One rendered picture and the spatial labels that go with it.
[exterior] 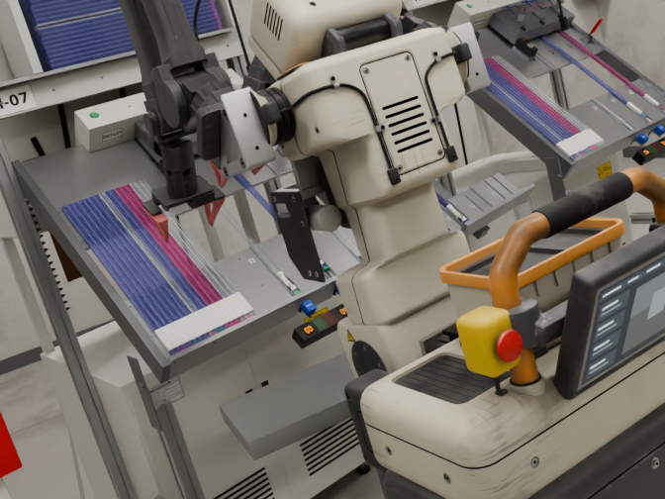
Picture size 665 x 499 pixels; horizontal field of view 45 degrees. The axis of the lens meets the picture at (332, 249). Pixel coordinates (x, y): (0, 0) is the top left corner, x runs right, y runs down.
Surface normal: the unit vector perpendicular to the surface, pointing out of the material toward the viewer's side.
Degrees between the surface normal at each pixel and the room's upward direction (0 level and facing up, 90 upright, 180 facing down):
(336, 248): 43
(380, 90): 82
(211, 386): 90
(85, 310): 90
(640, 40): 90
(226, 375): 90
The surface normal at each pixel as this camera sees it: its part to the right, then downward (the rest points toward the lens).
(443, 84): 0.47, -0.07
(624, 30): -0.89, 0.33
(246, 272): 0.21, -0.67
